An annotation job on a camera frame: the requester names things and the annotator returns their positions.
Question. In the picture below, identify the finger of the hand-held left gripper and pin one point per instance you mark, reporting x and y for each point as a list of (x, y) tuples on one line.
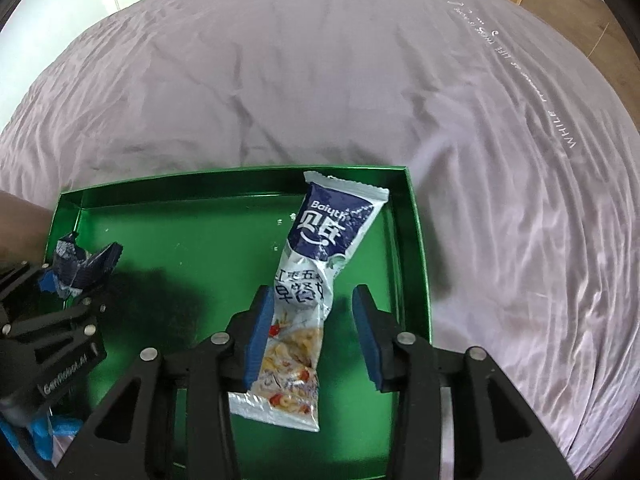
[(97, 280), (30, 280)]

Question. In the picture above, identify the person's left hand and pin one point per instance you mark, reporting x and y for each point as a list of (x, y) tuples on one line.
[(55, 430)]

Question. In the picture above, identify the long blue white snack packet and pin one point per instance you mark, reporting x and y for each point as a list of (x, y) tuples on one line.
[(315, 240)]

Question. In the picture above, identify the person's bare leg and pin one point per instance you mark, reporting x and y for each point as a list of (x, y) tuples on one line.
[(20, 225)]

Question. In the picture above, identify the dark blue snack packet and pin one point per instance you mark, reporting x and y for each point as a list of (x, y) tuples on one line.
[(70, 265)]

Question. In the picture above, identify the green tray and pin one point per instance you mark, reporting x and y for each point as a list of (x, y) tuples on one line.
[(200, 240)]

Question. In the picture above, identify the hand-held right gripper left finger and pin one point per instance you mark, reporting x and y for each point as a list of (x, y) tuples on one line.
[(257, 342)]

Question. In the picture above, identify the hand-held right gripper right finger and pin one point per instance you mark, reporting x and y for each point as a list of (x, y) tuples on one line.
[(365, 340)]

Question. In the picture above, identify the purple bed sheet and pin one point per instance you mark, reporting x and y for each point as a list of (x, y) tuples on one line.
[(320, 85)]

